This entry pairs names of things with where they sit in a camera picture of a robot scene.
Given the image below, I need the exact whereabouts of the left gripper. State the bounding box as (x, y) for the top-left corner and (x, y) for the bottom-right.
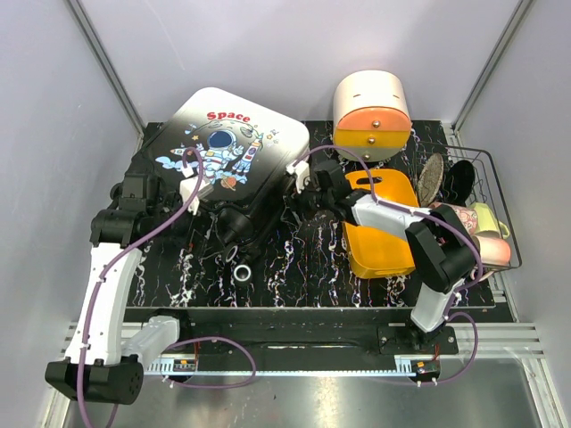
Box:
(148, 188), (225, 258)

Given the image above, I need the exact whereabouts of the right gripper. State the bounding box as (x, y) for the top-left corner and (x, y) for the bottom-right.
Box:
(280, 175), (334, 228)

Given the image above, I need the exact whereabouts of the white black space suitcase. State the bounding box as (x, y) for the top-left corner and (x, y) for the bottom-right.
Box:
(128, 87), (310, 284)

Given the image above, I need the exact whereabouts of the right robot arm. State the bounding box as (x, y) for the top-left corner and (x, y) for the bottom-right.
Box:
(285, 160), (482, 354)

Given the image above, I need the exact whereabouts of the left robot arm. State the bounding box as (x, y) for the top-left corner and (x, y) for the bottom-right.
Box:
(45, 173), (211, 405)

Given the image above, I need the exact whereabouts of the black marble mat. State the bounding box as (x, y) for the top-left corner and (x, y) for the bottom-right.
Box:
(124, 119), (496, 309)

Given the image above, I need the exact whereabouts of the white orange drawer cabinet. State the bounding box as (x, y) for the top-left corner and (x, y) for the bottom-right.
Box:
(333, 70), (411, 162)

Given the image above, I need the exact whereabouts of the speckled brown plate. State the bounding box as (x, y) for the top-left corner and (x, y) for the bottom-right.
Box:
(417, 153), (444, 207)

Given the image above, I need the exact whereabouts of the pink patterned mug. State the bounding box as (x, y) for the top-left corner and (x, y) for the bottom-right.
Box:
(429, 202), (478, 235)

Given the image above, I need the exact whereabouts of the yellow green mug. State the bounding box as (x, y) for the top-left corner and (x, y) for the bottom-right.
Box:
(468, 202), (510, 239)

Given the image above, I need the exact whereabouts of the plain pink mug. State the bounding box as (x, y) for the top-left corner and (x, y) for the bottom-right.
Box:
(472, 235), (511, 266)

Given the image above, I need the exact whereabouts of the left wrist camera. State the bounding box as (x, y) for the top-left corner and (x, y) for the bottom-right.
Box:
(178, 166), (213, 216)

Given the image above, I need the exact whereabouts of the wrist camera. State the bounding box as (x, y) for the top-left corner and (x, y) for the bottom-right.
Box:
(285, 160), (310, 194)
(178, 166), (213, 216)

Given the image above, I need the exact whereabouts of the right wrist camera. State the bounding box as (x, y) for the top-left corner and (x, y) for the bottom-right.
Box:
(285, 160), (310, 194)

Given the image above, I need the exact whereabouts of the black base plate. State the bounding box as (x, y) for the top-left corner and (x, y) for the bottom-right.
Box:
(122, 306), (460, 374)

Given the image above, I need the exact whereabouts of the black wire dish rack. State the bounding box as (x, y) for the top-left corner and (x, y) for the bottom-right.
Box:
(410, 142), (522, 270)

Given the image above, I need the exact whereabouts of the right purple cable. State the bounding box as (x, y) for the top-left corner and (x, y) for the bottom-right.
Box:
(294, 144), (485, 385)

